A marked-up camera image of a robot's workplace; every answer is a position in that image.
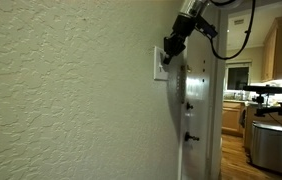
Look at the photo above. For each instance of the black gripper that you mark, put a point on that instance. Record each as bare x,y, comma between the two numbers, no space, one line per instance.
174,43

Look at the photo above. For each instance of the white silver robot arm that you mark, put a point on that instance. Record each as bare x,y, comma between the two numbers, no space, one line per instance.
196,8

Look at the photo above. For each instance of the stainless steel trash can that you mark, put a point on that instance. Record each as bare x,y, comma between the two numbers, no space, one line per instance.
266,146

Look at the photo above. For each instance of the wooden lower kitchen cabinet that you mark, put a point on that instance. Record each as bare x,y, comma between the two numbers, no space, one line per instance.
231,114

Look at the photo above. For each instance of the dark door handle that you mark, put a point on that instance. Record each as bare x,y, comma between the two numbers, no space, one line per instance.
188,137

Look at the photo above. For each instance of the white door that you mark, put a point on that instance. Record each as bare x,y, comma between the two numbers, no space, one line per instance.
199,160

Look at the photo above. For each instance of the dark deadbolt knob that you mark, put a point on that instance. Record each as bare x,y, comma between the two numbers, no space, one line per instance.
189,106

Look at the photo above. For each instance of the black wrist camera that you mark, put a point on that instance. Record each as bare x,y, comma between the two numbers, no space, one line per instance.
205,28

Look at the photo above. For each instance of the kitchen window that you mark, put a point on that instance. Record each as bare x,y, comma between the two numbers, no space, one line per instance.
237,75

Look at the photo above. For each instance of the white double light switch plate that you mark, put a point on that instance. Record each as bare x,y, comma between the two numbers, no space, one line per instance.
160,74

